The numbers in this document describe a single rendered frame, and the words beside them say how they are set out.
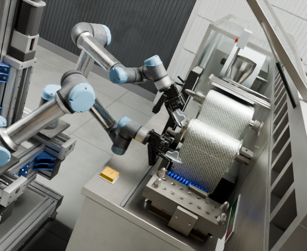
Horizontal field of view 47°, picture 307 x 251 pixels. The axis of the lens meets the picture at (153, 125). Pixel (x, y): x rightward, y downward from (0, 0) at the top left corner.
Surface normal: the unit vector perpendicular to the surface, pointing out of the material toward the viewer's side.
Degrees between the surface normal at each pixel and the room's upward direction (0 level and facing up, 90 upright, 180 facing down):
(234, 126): 92
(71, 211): 0
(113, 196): 0
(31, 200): 0
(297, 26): 90
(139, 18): 90
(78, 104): 85
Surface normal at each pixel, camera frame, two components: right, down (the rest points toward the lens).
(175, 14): -0.29, 0.35
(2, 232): 0.36, -0.82
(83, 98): 0.53, 0.49
